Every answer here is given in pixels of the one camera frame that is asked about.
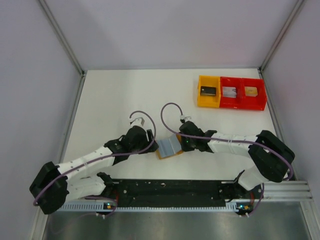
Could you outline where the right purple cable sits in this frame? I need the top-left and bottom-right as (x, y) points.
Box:
(160, 102), (295, 181)

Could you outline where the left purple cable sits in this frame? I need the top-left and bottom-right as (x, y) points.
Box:
(32, 110), (158, 206)

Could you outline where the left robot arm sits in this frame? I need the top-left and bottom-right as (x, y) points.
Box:
(29, 125), (159, 215)

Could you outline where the silver card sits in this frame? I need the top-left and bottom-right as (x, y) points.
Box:
(222, 86), (237, 98)

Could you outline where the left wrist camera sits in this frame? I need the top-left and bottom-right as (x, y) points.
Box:
(130, 117), (145, 128)

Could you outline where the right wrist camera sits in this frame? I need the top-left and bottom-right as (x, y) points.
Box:
(179, 114), (192, 124)

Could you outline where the purple cable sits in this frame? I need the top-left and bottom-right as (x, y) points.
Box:
(160, 102), (295, 181)
(32, 110), (158, 206)

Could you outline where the red plastic bin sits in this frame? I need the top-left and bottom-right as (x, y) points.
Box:
(219, 76), (244, 109)
(240, 78), (267, 111)

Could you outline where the yellow leather card holder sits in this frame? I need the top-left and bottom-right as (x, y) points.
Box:
(156, 134), (183, 160)

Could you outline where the aluminium frame rail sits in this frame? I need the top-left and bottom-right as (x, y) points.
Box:
(250, 181), (312, 201)

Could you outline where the yellow plastic bin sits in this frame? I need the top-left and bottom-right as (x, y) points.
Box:
(197, 75), (222, 108)

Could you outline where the grey slotted cable duct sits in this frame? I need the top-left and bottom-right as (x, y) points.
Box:
(57, 201), (249, 213)

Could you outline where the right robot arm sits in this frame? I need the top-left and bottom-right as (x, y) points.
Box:
(179, 121), (295, 198)

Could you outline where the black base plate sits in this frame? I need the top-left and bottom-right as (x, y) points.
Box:
(84, 178), (253, 208)

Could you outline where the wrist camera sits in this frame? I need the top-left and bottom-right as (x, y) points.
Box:
(130, 117), (145, 128)
(179, 114), (192, 124)

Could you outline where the right red plastic bin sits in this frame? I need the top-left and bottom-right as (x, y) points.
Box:
(240, 78), (267, 111)

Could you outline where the gold card in bin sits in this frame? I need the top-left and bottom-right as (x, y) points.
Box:
(244, 86), (258, 97)

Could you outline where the middle red plastic bin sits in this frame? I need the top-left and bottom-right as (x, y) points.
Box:
(219, 76), (244, 109)

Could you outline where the black card in bin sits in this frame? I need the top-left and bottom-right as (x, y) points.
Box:
(200, 86), (217, 97)

